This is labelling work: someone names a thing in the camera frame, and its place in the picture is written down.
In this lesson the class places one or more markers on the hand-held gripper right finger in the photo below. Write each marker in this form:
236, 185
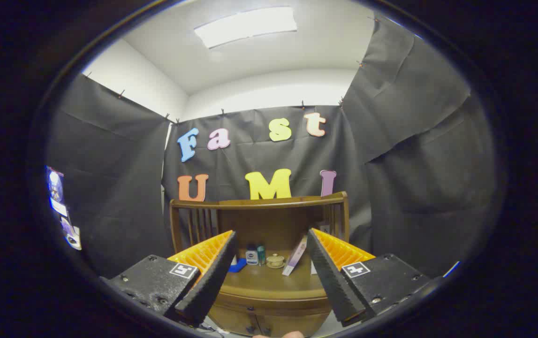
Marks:
329, 277

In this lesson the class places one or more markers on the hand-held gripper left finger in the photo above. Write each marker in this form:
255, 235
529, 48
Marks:
212, 281

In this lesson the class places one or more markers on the wooden countertop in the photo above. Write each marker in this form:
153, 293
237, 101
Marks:
268, 281

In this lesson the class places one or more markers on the wooden cabinet with slatted shelf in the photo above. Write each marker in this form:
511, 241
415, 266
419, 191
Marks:
273, 220

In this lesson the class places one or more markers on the blue folded cloth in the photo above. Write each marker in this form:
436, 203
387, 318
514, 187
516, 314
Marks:
238, 266

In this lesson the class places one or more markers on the purple book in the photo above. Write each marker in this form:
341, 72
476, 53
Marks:
295, 256

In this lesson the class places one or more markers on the white lotion bottle blue cap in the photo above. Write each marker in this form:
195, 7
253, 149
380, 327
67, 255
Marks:
251, 257

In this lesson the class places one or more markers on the teal slim bottle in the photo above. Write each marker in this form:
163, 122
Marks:
261, 256

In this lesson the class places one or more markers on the cream lidded tea cup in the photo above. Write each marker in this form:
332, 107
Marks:
276, 261

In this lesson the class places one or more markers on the white and blue device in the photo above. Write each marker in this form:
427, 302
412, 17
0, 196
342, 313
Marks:
57, 197

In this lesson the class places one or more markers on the ceiling light panel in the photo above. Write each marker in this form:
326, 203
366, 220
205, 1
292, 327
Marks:
245, 26

